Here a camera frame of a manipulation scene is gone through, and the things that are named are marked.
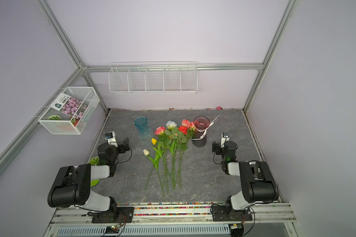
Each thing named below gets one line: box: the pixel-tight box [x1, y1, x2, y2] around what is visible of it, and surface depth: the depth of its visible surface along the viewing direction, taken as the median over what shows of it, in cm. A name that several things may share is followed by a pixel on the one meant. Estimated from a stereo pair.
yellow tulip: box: [151, 137, 165, 198], surface depth 95 cm
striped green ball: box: [47, 114, 62, 121], surface depth 72 cm
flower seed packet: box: [49, 92, 89, 120], surface depth 76 cm
